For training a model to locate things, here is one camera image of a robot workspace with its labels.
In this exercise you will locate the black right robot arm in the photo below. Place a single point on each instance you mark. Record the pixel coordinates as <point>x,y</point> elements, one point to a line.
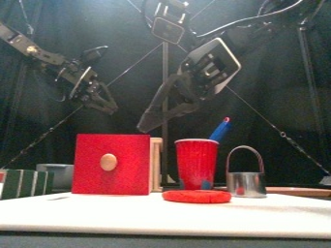
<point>254,38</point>

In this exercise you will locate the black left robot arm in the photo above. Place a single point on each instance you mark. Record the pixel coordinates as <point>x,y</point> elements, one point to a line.
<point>26,46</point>

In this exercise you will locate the red-fronted drawer with knob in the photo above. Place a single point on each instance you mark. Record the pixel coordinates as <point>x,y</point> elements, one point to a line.
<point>110,161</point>

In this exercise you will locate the red round dough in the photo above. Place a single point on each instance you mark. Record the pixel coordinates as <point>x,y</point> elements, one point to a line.
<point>197,196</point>

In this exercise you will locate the blue tool with red tip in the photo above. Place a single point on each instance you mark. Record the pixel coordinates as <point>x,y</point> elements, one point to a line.
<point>220,130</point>

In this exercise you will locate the red plastic cup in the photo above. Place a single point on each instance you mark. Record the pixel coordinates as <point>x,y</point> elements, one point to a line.
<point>197,163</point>

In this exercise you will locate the white cutting board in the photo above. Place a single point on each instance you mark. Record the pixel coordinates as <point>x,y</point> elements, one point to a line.
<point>130,216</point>

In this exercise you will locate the brown wooden cutting board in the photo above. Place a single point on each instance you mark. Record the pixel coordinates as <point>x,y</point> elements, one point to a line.
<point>302,192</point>

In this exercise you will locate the white-edged right wrist camera mount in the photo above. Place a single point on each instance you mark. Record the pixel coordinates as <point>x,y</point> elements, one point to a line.
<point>233,63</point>

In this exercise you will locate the white-edged wrist camera mount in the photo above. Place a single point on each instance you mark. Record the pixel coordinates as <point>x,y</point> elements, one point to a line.
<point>93,53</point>
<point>233,63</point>

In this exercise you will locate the black vertical frame pole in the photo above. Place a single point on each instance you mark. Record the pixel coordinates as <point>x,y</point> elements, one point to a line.
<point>165,148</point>

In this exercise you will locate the white-edged left wrist camera mount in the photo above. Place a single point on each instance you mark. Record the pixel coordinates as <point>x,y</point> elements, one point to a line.
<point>93,53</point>

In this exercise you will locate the black slanted frame pole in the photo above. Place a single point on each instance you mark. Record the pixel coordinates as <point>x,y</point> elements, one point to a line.
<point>312,97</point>

